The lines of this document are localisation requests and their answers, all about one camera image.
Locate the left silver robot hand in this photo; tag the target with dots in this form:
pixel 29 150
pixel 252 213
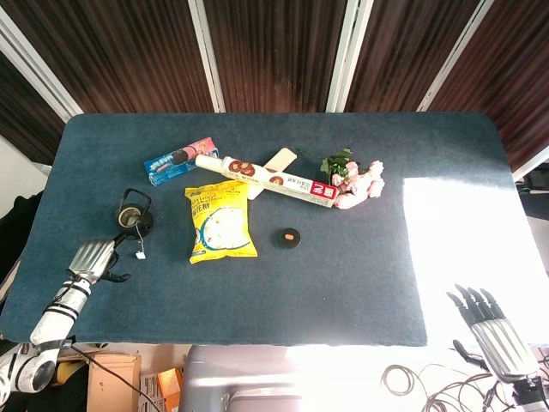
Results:
pixel 95 259

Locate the dark blue table cloth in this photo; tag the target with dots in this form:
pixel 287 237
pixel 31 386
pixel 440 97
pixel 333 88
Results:
pixel 266 279

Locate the brown cardboard box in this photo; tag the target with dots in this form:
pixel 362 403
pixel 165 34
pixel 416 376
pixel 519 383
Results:
pixel 112 382

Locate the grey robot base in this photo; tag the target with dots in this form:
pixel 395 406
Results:
pixel 240 379

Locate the long white cookie box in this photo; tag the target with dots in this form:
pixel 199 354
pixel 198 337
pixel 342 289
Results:
pixel 266 177

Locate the black cast iron teapot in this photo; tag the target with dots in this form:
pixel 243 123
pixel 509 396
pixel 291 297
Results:
pixel 134 213

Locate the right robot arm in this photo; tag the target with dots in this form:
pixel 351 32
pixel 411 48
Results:
pixel 532 397

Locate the pink flower bouquet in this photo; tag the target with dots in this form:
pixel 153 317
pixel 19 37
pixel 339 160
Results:
pixel 358 180

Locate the yellow snack bag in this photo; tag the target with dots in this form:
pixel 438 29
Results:
pixel 222 222

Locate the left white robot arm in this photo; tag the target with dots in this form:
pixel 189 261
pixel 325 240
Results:
pixel 47 339

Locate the cream rectangular bar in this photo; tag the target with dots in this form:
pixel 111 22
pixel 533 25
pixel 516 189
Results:
pixel 274 168

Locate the black round lid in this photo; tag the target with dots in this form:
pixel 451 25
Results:
pixel 287 238

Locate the blue Oreo cookie box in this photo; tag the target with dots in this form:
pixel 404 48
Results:
pixel 182 160

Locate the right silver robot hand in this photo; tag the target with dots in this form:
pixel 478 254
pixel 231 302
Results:
pixel 497 339

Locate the orange packet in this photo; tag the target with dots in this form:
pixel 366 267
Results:
pixel 169 384

